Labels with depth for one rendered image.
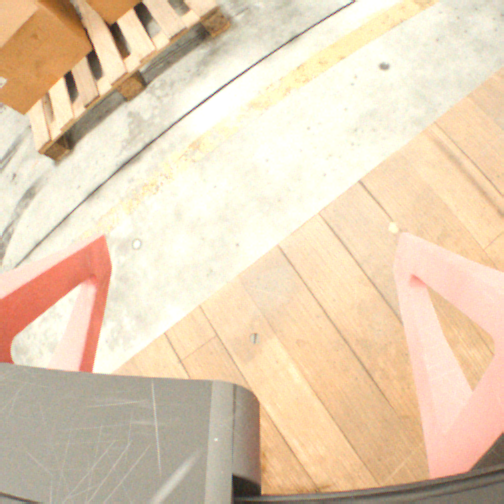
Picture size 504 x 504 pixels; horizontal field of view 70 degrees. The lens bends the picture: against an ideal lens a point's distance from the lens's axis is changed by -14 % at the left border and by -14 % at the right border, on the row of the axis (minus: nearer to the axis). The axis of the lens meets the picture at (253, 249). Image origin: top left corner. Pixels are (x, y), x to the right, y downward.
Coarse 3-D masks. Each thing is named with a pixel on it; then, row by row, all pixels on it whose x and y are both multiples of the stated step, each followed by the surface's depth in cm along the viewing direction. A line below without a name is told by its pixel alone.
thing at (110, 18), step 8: (88, 0) 145; (96, 0) 147; (104, 0) 149; (112, 0) 151; (120, 0) 153; (128, 0) 155; (136, 0) 158; (96, 8) 151; (104, 8) 153; (112, 8) 155; (120, 8) 157; (128, 8) 159; (104, 16) 157; (112, 16) 159; (120, 16) 161
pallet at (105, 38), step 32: (160, 0) 155; (192, 0) 147; (96, 32) 166; (128, 32) 157; (128, 64) 154; (64, 96) 162; (96, 96) 154; (128, 96) 163; (32, 128) 166; (64, 128) 159
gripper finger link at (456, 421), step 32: (416, 256) 11; (448, 256) 10; (416, 288) 12; (448, 288) 9; (480, 288) 8; (416, 320) 11; (480, 320) 8; (416, 352) 11; (448, 352) 11; (416, 384) 11; (448, 384) 10; (480, 384) 8; (448, 416) 10; (480, 416) 8; (448, 448) 9; (480, 448) 7
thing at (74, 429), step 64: (64, 256) 10; (0, 320) 7; (0, 384) 5; (64, 384) 5; (128, 384) 5; (192, 384) 5; (0, 448) 4; (64, 448) 4; (128, 448) 4; (192, 448) 4; (256, 448) 5
